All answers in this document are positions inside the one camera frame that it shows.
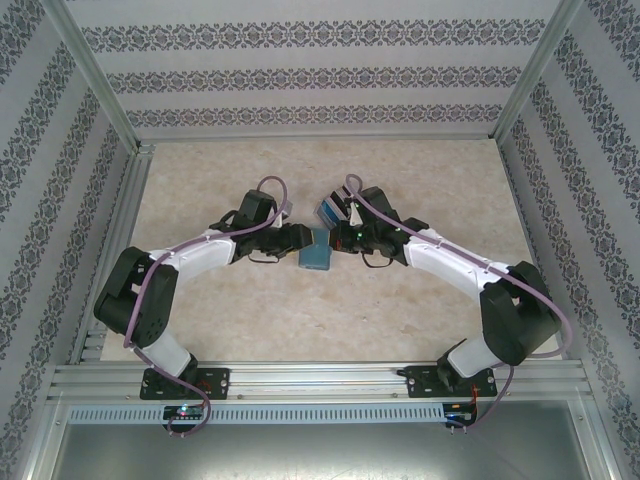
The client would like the clear acrylic card box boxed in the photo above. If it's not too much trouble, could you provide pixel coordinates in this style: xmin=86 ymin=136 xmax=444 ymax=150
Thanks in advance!
xmin=312 ymin=187 xmax=352 ymax=232

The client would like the blue leather card holder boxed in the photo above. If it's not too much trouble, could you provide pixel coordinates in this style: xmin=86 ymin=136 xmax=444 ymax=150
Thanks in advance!
xmin=298 ymin=227 xmax=334 ymax=272

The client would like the grey metal panel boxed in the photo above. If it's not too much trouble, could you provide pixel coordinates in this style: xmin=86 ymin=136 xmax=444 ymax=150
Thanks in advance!
xmin=24 ymin=422 xmax=616 ymax=480

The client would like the aluminium frame bar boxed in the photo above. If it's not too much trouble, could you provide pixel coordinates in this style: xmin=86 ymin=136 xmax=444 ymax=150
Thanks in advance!
xmin=137 ymin=130 xmax=496 ymax=146

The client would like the purple cable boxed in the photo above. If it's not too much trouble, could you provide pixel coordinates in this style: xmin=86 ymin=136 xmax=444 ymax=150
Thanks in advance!
xmin=344 ymin=173 xmax=575 ymax=436
xmin=121 ymin=175 xmax=294 ymax=439

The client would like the aluminium side rail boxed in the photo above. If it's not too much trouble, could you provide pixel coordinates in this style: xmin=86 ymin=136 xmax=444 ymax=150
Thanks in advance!
xmin=69 ymin=144 xmax=156 ymax=364

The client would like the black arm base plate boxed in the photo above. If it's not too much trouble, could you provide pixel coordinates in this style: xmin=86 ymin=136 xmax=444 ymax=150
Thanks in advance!
xmin=407 ymin=365 xmax=499 ymax=400
xmin=141 ymin=367 xmax=231 ymax=401

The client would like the aluminium mounting rail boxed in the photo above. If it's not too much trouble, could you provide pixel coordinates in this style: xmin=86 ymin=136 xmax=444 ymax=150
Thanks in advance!
xmin=47 ymin=362 xmax=594 ymax=401

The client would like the slotted grey cable duct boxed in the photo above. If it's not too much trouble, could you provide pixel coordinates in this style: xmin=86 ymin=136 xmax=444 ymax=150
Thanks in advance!
xmin=67 ymin=403 xmax=446 ymax=424

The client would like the aluminium frame post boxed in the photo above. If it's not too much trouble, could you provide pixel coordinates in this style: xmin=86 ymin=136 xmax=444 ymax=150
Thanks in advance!
xmin=492 ymin=0 xmax=586 ymax=144
xmin=44 ymin=0 xmax=146 ymax=154

